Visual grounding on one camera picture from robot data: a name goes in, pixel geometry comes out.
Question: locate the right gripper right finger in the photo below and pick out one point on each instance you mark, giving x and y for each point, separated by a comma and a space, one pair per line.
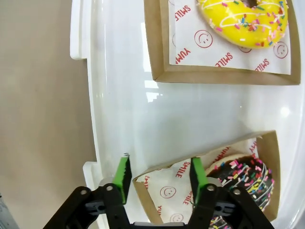
214, 205

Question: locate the yellow sprinkled donut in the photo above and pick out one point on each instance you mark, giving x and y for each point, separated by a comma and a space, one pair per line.
238, 14

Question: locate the paper liner under yellow donut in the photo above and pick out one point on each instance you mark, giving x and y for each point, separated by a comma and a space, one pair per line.
186, 35

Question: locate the chocolate donut with colourful sprinkles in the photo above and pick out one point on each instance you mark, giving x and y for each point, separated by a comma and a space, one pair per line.
250, 176

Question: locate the cardboard tray under yellow donut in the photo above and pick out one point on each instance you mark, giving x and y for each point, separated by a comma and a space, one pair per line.
214, 77

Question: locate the white display case base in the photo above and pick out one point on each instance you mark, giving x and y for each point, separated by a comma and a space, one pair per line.
190, 107

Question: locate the paper liner under sprinkled chocolate donut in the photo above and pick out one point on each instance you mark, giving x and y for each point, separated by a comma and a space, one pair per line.
166, 181

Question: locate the cardboard tray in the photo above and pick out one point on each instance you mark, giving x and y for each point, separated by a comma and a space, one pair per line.
214, 77
270, 152

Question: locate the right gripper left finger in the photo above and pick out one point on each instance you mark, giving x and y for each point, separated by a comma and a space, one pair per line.
100, 205

